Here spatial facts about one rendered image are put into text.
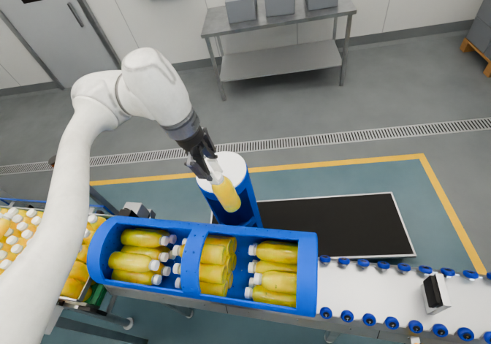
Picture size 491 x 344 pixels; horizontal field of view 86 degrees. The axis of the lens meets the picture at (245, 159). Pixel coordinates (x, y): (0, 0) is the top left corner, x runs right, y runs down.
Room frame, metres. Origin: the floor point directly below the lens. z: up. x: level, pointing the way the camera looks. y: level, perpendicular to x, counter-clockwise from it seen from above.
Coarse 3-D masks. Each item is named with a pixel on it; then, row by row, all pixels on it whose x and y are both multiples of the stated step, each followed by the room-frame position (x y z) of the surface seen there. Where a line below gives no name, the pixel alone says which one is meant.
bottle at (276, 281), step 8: (264, 272) 0.31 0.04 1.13; (272, 272) 0.30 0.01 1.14; (280, 272) 0.30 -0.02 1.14; (288, 272) 0.29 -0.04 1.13; (264, 280) 0.28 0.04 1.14; (272, 280) 0.28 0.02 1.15; (280, 280) 0.27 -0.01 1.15; (288, 280) 0.26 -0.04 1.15; (296, 280) 0.26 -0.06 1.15; (272, 288) 0.26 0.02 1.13; (280, 288) 0.25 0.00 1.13; (288, 288) 0.24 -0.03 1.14; (296, 288) 0.23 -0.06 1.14
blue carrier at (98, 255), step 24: (120, 216) 0.69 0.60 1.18; (96, 240) 0.56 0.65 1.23; (120, 240) 0.63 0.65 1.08; (192, 240) 0.46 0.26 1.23; (240, 240) 0.50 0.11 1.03; (264, 240) 0.47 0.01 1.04; (288, 240) 0.44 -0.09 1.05; (312, 240) 0.35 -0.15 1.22; (96, 264) 0.48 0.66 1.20; (168, 264) 0.51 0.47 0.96; (192, 264) 0.37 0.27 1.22; (240, 264) 0.43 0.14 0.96; (312, 264) 0.27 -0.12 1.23; (144, 288) 0.38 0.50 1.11; (168, 288) 0.35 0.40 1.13; (192, 288) 0.32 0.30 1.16; (240, 288) 0.33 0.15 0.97; (312, 288) 0.21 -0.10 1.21; (288, 312) 0.18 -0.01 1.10; (312, 312) 0.16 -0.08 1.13
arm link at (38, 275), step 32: (96, 96) 0.53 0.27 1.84; (96, 128) 0.49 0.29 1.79; (64, 160) 0.37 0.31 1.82; (64, 192) 0.29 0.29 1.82; (64, 224) 0.24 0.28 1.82; (32, 256) 0.19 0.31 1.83; (64, 256) 0.19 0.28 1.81; (0, 288) 0.15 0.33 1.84; (32, 288) 0.15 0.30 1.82; (0, 320) 0.12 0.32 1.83; (32, 320) 0.12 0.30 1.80
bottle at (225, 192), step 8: (224, 176) 0.55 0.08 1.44; (224, 184) 0.52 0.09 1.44; (232, 184) 0.54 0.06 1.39; (216, 192) 0.51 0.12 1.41; (224, 192) 0.51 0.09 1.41; (232, 192) 0.52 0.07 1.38; (224, 200) 0.51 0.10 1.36; (232, 200) 0.51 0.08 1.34; (240, 200) 0.55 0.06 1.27; (224, 208) 0.52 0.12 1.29; (232, 208) 0.51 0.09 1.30
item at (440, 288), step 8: (424, 280) 0.18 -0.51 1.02; (432, 280) 0.16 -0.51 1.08; (440, 280) 0.16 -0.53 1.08; (424, 288) 0.17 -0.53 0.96; (432, 288) 0.14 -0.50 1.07; (440, 288) 0.14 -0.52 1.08; (424, 296) 0.14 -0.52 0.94; (432, 296) 0.13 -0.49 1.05; (440, 296) 0.12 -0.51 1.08; (448, 296) 0.11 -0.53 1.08; (432, 304) 0.11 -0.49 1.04; (440, 304) 0.10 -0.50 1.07; (448, 304) 0.09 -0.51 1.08; (432, 312) 0.09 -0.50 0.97
